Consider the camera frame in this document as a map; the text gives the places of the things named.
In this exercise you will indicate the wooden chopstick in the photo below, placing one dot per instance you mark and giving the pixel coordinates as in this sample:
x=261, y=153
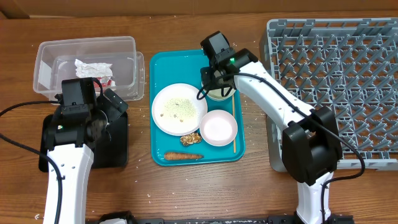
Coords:
x=234, y=124

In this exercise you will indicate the carrot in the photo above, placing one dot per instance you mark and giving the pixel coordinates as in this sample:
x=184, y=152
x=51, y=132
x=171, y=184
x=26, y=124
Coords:
x=179, y=156

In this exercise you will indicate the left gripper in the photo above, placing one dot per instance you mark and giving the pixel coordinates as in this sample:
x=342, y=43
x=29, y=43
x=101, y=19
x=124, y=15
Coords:
x=112, y=111

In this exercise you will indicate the black tray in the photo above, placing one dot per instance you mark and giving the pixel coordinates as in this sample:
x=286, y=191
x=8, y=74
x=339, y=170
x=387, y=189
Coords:
x=111, y=149

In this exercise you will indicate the large white plate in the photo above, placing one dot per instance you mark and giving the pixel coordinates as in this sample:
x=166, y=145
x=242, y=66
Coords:
x=176, y=110

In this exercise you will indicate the brown food scrap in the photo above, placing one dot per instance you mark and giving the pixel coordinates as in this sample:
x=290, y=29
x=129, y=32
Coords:
x=190, y=139

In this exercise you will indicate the small white plate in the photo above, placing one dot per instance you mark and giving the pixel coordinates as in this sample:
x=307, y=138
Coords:
x=216, y=128

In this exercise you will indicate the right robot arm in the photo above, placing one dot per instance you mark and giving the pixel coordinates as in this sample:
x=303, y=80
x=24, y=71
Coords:
x=310, y=145

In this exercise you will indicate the teal serving tray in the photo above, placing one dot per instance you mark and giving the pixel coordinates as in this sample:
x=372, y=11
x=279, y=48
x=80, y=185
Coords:
x=172, y=67

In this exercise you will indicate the red snack wrapper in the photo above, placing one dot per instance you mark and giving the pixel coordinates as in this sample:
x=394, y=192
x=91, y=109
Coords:
x=106, y=81

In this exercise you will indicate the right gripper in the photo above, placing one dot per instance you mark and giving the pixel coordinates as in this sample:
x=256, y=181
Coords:
x=208, y=74

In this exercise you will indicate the clear plastic bin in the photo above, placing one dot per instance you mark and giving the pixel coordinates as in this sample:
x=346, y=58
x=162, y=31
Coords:
x=55, y=62

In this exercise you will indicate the white bowl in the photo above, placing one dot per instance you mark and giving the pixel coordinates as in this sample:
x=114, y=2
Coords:
x=217, y=96

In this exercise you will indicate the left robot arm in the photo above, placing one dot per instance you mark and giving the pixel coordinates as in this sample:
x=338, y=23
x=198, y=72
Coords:
x=69, y=170

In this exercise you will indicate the white printed paper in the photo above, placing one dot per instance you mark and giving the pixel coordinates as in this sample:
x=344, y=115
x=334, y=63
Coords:
x=93, y=70

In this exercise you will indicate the grey dishwasher rack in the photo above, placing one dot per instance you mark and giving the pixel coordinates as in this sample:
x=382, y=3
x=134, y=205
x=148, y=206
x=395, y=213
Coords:
x=348, y=65

